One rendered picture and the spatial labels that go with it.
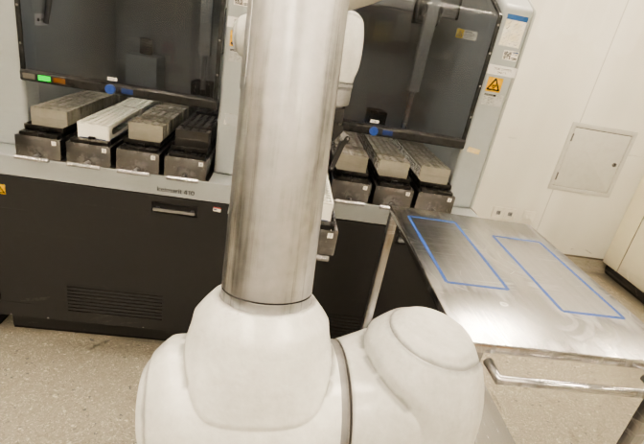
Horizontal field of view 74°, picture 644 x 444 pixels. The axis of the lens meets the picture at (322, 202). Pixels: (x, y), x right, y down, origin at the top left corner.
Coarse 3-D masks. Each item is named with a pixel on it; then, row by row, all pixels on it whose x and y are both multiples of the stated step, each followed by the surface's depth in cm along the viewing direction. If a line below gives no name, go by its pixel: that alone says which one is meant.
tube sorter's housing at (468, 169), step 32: (512, 0) 138; (512, 64) 142; (480, 96) 146; (480, 128) 150; (448, 160) 162; (480, 160) 155; (352, 224) 152; (384, 224) 153; (352, 256) 157; (320, 288) 161; (352, 288) 162; (384, 288) 163; (416, 288) 163; (352, 320) 168
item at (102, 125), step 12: (108, 108) 158; (120, 108) 160; (132, 108) 164; (84, 120) 139; (96, 120) 141; (108, 120) 145; (120, 120) 146; (84, 132) 138; (96, 132) 138; (108, 132) 138; (120, 132) 148
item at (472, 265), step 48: (384, 240) 129; (432, 240) 109; (480, 240) 115; (528, 240) 120; (432, 288) 88; (480, 288) 91; (528, 288) 94; (576, 288) 98; (480, 336) 75; (528, 336) 77; (576, 336) 80; (624, 336) 83; (528, 384) 72; (576, 384) 73; (480, 432) 123; (624, 432) 87
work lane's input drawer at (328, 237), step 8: (328, 224) 108; (320, 232) 107; (328, 232) 107; (336, 232) 108; (320, 240) 108; (328, 240) 108; (320, 248) 109; (328, 248) 109; (320, 256) 105; (328, 256) 106
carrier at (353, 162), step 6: (342, 156) 150; (348, 156) 150; (354, 156) 150; (360, 156) 150; (366, 156) 151; (342, 162) 150; (348, 162) 150; (354, 162) 151; (360, 162) 151; (366, 162) 151; (336, 168) 151; (342, 168) 151; (348, 168) 151; (354, 168) 151; (360, 168) 152; (366, 168) 152
